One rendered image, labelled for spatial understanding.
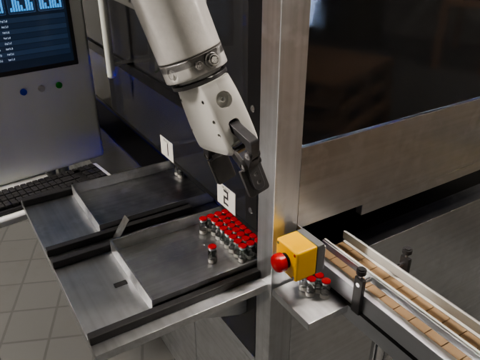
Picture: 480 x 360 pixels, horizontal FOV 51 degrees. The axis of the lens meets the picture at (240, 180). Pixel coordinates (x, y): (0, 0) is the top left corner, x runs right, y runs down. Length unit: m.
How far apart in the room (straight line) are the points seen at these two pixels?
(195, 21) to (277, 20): 0.32
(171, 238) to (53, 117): 0.75
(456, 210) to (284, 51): 0.84
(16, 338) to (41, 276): 0.42
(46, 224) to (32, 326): 1.10
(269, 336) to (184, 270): 0.26
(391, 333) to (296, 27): 0.61
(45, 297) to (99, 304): 1.50
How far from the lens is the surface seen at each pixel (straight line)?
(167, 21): 0.61
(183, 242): 1.31
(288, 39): 0.93
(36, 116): 1.86
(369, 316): 1.10
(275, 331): 1.27
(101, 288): 1.20
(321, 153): 1.07
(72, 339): 2.40
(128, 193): 1.56
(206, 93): 0.62
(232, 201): 1.19
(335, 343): 1.48
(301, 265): 1.04
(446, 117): 1.35
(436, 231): 1.55
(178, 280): 1.19
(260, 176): 0.65
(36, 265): 2.88
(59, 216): 1.50
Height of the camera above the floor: 1.63
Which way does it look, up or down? 28 degrees down
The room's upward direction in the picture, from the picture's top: straight up
